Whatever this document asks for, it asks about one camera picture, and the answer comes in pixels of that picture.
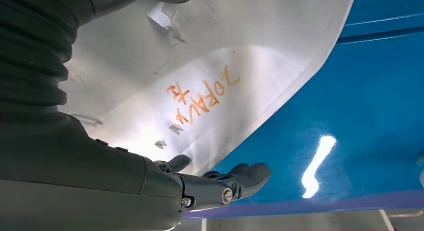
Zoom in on blue steel shelf rack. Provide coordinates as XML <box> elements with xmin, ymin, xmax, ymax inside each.
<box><xmin>183</xmin><ymin>0</ymin><xmax>424</xmax><ymax>220</ymax></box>

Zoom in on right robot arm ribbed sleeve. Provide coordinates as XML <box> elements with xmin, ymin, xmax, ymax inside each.
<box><xmin>0</xmin><ymin>0</ymin><xmax>95</xmax><ymax>124</ymax></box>

